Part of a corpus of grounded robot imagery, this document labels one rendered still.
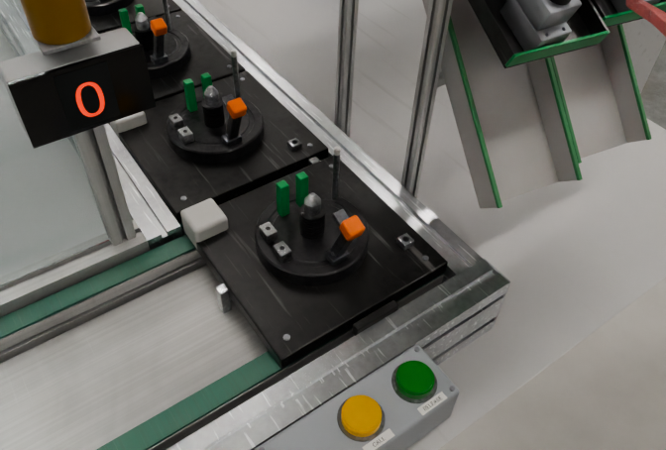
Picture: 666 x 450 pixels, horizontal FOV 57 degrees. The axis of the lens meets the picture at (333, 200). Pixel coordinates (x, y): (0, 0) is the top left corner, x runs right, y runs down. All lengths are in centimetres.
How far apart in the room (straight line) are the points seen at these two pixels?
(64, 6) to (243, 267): 35
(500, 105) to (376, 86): 43
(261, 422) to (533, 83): 55
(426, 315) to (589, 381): 23
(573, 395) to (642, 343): 14
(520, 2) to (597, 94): 30
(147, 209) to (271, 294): 23
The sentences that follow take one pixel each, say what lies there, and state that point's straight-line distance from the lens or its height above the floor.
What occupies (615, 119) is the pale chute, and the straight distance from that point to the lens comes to 98.
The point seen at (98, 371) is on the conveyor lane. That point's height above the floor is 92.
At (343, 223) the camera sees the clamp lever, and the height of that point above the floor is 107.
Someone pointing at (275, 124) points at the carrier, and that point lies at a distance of 93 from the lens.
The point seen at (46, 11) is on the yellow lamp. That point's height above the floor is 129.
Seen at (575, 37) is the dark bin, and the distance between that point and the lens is 77.
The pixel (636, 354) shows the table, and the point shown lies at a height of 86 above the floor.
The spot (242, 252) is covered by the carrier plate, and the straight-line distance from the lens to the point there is 76.
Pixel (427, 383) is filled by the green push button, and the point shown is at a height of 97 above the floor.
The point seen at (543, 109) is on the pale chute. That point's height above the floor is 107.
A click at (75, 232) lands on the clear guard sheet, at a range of 79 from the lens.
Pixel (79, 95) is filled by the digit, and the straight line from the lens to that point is 61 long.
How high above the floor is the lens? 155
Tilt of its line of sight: 45 degrees down
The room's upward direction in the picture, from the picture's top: 3 degrees clockwise
